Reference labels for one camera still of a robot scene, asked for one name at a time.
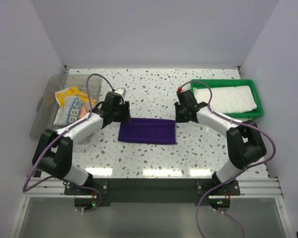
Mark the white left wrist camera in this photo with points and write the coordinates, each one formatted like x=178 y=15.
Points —
x=121 y=91

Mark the purple towel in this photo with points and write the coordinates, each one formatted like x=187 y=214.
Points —
x=148 y=131

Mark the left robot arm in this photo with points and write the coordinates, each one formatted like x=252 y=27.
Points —
x=54 y=152

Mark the colourful patterned towel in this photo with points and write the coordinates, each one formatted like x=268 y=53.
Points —
x=74 y=108

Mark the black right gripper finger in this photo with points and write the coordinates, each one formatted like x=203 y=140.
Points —
x=191 y=118
x=179 y=113

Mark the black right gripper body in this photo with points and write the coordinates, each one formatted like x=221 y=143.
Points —
x=184 y=108

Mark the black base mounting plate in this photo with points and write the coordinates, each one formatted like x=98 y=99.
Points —
x=148 y=190

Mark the clear grey plastic bin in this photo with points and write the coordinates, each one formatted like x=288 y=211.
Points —
x=48 y=107

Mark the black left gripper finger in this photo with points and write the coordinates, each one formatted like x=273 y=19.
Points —
x=118 y=117
x=125 y=114

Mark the green plastic tray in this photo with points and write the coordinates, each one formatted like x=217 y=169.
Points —
x=201 y=89

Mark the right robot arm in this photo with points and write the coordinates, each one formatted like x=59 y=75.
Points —
x=245 y=145

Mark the white towel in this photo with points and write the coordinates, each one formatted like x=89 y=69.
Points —
x=232 y=99

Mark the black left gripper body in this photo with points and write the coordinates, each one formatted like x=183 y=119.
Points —
x=117 y=110

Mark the aluminium frame rail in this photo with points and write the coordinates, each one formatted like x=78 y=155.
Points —
x=249 y=188

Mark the yellow grey patterned towel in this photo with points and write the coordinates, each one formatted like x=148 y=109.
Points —
x=70 y=92

